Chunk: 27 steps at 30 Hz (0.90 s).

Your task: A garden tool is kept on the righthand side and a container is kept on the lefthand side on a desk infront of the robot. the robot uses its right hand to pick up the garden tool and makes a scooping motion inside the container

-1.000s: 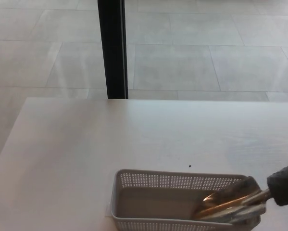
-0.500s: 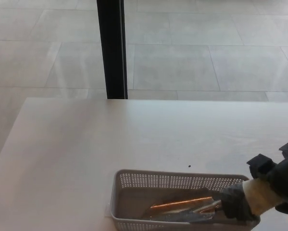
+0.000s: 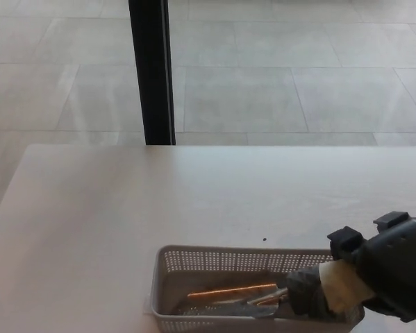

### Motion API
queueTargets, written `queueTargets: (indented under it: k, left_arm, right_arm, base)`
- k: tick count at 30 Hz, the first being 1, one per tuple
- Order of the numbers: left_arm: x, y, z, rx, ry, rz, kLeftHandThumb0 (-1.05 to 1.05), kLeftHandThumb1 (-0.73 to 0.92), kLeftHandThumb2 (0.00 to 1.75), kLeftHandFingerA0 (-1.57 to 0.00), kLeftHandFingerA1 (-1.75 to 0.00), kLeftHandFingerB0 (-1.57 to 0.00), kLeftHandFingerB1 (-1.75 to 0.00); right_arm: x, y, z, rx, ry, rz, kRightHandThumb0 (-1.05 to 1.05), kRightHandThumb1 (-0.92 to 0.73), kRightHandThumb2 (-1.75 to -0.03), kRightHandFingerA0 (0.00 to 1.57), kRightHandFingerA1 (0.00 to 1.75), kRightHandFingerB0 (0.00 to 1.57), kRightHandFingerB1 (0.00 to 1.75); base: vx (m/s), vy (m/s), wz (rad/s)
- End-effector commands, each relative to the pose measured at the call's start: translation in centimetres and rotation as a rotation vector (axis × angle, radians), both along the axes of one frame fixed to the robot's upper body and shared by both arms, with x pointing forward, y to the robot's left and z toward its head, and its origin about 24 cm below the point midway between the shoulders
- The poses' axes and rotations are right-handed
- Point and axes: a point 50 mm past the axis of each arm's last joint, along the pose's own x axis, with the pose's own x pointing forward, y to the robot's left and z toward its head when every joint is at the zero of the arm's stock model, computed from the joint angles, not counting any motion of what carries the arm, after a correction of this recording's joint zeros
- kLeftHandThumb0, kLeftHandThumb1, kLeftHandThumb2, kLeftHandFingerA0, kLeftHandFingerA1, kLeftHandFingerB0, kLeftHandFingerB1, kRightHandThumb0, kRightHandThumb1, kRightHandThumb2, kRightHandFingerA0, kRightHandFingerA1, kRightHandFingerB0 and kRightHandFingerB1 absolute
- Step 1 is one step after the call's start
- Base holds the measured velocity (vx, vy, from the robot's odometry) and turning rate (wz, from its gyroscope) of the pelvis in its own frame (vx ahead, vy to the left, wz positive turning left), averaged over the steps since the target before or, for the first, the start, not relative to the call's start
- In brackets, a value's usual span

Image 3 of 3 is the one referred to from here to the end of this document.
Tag grey perforated plastic basket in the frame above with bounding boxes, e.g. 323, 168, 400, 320
149, 245, 366, 333

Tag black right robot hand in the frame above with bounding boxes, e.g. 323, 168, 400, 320
326, 211, 416, 323

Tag black vertical frame post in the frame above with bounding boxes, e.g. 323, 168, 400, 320
128, 0, 177, 146

